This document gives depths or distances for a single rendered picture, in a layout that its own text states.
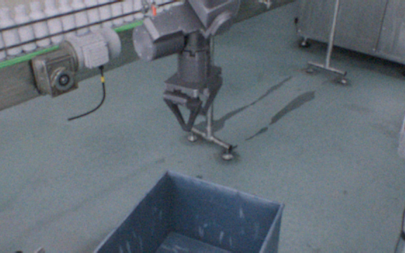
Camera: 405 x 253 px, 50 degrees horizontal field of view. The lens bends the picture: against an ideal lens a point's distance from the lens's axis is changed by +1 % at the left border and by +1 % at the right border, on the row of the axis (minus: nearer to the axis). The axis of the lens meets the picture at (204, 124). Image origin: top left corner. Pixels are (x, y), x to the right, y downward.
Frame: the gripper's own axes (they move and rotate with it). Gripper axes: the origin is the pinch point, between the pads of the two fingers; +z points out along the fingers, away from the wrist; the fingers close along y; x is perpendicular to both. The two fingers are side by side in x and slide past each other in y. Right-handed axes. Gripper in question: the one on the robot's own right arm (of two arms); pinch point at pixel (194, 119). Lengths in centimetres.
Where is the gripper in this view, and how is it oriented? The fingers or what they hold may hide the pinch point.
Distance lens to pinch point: 80.1
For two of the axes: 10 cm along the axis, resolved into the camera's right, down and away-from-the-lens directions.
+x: 9.0, 2.4, -3.7
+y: -4.4, 4.8, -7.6
